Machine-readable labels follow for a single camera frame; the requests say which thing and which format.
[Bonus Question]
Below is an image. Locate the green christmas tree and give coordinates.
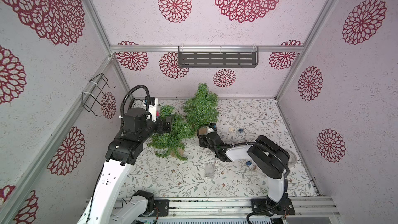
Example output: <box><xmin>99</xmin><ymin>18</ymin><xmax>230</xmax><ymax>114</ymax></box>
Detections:
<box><xmin>183</xmin><ymin>84</ymin><xmax>219</xmax><ymax>132</ymax></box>
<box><xmin>148</xmin><ymin>105</ymin><xmax>194</xmax><ymax>161</ymax></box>

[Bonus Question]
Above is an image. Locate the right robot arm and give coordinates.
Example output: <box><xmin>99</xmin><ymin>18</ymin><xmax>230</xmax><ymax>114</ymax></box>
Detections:
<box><xmin>197</xmin><ymin>123</ymin><xmax>295</xmax><ymax>224</ymax></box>

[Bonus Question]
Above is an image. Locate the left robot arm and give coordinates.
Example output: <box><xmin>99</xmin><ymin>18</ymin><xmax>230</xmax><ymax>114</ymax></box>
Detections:
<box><xmin>78</xmin><ymin>85</ymin><xmax>173</xmax><ymax>224</ymax></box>

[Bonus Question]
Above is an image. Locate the clear plastic battery box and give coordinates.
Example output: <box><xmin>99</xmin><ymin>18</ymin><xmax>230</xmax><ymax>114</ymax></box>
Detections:
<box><xmin>204</xmin><ymin>163</ymin><xmax>215</xmax><ymax>178</ymax></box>

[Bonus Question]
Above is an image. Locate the clear tape roll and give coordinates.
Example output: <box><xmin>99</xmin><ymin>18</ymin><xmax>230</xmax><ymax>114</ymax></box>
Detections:
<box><xmin>286</xmin><ymin>149</ymin><xmax>298</xmax><ymax>167</ymax></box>

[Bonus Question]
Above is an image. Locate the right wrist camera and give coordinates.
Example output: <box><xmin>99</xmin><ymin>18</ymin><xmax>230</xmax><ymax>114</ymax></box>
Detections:
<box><xmin>209</xmin><ymin>123</ymin><xmax>217</xmax><ymax>132</ymax></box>

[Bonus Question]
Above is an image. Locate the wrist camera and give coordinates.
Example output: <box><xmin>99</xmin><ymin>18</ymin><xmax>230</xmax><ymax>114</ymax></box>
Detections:
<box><xmin>144</xmin><ymin>96</ymin><xmax>159</xmax><ymax>122</ymax></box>
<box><xmin>209</xmin><ymin>123</ymin><xmax>217</xmax><ymax>132</ymax></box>

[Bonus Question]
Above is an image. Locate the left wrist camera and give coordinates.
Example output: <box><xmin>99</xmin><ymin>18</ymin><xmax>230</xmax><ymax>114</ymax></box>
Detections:
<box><xmin>144</xmin><ymin>96</ymin><xmax>159</xmax><ymax>122</ymax></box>

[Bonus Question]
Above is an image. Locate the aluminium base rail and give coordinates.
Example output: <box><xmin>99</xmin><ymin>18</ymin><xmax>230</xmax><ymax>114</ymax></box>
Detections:
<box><xmin>80</xmin><ymin>196</ymin><xmax>341</xmax><ymax>220</ymax></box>

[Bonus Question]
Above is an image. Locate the black wire wall rack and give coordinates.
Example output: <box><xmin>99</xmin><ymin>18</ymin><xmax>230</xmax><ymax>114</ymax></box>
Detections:
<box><xmin>81</xmin><ymin>73</ymin><xmax>115</xmax><ymax>117</ymax></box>

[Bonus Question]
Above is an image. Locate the grey wall shelf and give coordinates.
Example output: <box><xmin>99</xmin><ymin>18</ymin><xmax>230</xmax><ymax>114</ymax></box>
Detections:
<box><xmin>177</xmin><ymin>46</ymin><xmax>259</xmax><ymax>68</ymax></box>

